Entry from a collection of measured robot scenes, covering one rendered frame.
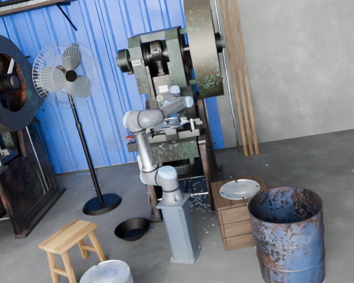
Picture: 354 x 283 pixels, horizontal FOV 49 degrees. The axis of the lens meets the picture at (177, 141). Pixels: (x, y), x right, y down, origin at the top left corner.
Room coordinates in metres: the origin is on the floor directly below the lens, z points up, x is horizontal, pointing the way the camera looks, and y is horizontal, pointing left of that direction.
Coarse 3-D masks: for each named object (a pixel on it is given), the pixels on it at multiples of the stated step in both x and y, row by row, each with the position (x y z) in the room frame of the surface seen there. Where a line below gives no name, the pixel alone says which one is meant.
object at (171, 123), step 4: (164, 120) 3.16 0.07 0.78; (168, 120) 3.13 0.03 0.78; (172, 120) 3.11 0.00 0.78; (176, 120) 3.08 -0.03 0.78; (160, 124) 3.06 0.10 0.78; (164, 124) 3.02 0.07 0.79; (168, 124) 2.99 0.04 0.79; (172, 124) 2.97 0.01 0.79; (176, 124) 2.96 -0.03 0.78; (180, 124) 2.94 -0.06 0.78; (156, 128) 2.97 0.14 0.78; (160, 128) 2.95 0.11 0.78; (164, 128) 2.93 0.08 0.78; (168, 128) 2.91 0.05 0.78; (172, 128) 2.88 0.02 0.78
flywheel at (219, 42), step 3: (216, 33) 3.05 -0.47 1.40; (219, 33) 3.05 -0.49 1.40; (216, 36) 3.02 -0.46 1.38; (219, 36) 3.01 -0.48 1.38; (222, 36) 3.04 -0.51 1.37; (216, 39) 3.01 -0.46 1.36; (219, 39) 3.00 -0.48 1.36; (222, 39) 3.03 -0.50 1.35; (216, 42) 3.00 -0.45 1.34; (219, 42) 3.00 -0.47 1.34; (222, 42) 3.02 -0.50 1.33; (216, 45) 3.00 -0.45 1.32; (219, 45) 3.00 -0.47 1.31; (222, 45) 3.03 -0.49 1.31; (219, 48) 3.01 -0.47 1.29; (222, 48) 3.01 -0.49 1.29; (219, 51) 3.03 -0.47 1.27; (222, 51) 3.05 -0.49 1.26
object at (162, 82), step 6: (162, 72) 3.11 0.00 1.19; (168, 72) 3.15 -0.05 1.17; (156, 78) 3.07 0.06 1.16; (162, 78) 3.07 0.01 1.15; (168, 78) 3.06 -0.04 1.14; (156, 84) 3.08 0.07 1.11; (162, 84) 3.07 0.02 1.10; (168, 84) 3.06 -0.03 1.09; (156, 90) 3.08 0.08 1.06; (162, 90) 3.07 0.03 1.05; (168, 90) 3.06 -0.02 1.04; (156, 96) 3.08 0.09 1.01; (162, 96) 3.07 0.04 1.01; (162, 102) 3.04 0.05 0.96
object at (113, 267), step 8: (104, 264) 1.97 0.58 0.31; (112, 264) 1.95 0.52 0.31; (120, 264) 1.94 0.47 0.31; (88, 272) 1.93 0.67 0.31; (96, 272) 1.91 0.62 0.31; (104, 272) 1.89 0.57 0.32; (112, 272) 1.87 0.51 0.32; (120, 272) 1.86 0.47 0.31; (128, 272) 1.85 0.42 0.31; (80, 280) 1.87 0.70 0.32; (88, 280) 1.85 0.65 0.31; (96, 280) 1.83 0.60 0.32; (104, 280) 1.82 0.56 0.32; (112, 280) 1.81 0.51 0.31; (120, 280) 1.79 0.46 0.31
